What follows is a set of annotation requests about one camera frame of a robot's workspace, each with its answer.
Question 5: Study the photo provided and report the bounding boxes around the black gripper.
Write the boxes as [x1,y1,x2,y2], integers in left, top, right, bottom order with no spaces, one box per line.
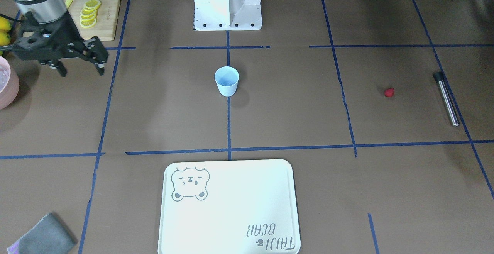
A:
[11,12,109,78]

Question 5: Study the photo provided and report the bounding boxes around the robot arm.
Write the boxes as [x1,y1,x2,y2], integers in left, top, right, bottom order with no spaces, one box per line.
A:
[1,0,109,77]

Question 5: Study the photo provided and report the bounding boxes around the light blue cup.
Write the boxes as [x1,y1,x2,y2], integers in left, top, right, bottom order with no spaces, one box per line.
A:
[215,66,239,97]

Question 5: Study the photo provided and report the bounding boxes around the lemon slices row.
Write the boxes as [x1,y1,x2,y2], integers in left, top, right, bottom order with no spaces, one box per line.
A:
[79,0,101,29]

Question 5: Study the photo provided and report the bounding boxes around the wooden cutting board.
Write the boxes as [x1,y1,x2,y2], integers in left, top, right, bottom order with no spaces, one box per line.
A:
[18,0,122,44]

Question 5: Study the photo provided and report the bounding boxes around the yellow plastic knife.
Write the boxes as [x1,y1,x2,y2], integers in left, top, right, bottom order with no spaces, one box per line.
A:
[65,0,73,9]

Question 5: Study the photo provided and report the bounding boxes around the pink bowl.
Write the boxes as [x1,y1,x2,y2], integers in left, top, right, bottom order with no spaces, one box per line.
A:
[0,56,20,109]

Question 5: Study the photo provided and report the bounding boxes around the yellow lemon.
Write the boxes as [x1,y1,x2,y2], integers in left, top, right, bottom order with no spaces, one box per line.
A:
[0,17,12,33]
[0,31,11,47]

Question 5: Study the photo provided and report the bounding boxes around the grey folded cloth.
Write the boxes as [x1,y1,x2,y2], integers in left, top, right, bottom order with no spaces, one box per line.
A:
[6,212,76,254]

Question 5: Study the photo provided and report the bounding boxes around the cream bear tray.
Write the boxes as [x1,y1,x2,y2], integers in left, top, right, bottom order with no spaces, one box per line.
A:
[157,159,301,254]

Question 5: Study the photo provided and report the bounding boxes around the red strawberry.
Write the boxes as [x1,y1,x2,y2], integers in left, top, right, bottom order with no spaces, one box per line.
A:
[384,88,395,98]

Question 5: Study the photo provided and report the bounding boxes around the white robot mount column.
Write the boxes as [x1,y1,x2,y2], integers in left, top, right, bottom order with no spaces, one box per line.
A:
[193,0,262,31]

